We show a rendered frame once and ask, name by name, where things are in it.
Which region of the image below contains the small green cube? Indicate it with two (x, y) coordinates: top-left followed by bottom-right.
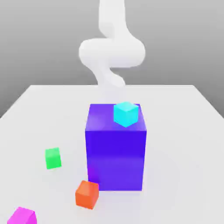
(45, 147), (62, 170)

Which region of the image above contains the small cyan cube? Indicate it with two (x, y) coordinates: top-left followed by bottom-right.
(113, 101), (139, 128)

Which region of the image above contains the large purple box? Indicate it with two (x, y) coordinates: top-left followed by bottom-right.
(84, 103), (147, 192)

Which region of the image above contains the small orange cube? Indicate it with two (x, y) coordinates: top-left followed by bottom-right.
(75, 180), (100, 210)

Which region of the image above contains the small magenta cube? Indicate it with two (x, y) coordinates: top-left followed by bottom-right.
(7, 206), (38, 224)

